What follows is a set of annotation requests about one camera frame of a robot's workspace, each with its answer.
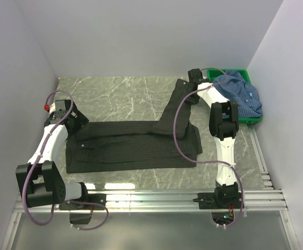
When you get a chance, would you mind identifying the black pinstripe long sleeve shirt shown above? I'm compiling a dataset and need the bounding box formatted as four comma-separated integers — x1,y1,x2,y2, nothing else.
66,79,203,173

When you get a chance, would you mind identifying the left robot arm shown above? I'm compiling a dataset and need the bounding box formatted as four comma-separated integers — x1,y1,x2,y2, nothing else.
16,99,90,209

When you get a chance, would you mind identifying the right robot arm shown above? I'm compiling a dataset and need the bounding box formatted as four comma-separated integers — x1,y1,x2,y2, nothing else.
188,68,243,209

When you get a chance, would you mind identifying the blue checked long sleeve shirt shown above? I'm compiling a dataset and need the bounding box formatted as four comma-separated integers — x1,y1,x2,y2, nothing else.
212,69,263,118

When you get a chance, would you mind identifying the green plastic bin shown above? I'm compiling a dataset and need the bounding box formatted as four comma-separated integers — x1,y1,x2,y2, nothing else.
206,68,263,124

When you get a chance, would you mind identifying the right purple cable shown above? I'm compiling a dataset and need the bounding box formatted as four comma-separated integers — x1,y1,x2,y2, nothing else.
172,68,245,226

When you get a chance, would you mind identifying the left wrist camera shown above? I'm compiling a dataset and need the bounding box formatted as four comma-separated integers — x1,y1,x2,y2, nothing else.
44,103,56,114

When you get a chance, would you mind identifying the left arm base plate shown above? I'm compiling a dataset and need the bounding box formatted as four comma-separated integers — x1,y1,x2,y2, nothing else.
58,192,107,225

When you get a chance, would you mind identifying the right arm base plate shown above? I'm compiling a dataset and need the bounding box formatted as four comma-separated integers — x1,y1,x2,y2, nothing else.
193,192,246,229

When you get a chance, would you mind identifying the aluminium mounting rail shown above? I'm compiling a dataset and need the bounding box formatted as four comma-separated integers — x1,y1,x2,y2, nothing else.
2,126,300,249

